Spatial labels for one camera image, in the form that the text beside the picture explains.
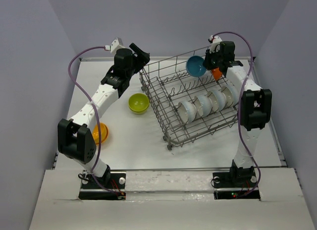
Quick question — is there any grey wire dish rack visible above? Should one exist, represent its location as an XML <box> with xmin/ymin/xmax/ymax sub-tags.
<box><xmin>140</xmin><ymin>47</ymin><xmax>238</xmax><ymax>150</ymax></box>

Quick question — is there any orange bowl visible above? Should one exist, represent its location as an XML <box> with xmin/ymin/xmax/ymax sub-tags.
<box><xmin>92</xmin><ymin>122</ymin><xmax>109</xmax><ymax>145</ymax></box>

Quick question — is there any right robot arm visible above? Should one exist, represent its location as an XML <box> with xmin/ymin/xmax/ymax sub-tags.
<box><xmin>203</xmin><ymin>37</ymin><xmax>272</xmax><ymax>189</ymax></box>

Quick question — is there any white bowl red rim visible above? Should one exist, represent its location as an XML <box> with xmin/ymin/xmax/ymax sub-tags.
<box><xmin>211</xmin><ymin>68</ymin><xmax>222</xmax><ymax>81</ymax></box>

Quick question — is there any white bowl stack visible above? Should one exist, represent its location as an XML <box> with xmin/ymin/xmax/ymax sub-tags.
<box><xmin>177</xmin><ymin>101</ymin><xmax>197</xmax><ymax>124</ymax></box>

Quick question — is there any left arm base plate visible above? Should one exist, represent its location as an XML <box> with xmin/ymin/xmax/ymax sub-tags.
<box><xmin>78</xmin><ymin>171</ymin><xmax>126</xmax><ymax>201</ymax></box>

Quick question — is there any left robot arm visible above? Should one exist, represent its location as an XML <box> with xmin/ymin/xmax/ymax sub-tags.
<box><xmin>57</xmin><ymin>43</ymin><xmax>150</xmax><ymax>189</ymax></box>

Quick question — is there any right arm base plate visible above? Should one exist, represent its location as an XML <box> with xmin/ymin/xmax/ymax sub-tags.
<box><xmin>211</xmin><ymin>172</ymin><xmax>261</xmax><ymax>200</ymax></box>

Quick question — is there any blue bowl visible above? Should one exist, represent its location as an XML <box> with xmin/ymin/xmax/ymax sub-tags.
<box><xmin>186</xmin><ymin>56</ymin><xmax>207</xmax><ymax>77</ymax></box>

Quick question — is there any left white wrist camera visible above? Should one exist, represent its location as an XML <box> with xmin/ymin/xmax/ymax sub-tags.
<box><xmin>104</xmin><ymin>37</ymin><xmax>125</xmax><ymax>54</ymax></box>

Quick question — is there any green bowl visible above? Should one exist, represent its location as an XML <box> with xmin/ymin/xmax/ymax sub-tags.
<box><xmin>128</xmin><ymin>93</ymin><xmax>150</xmax><ymax>115</ymax></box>

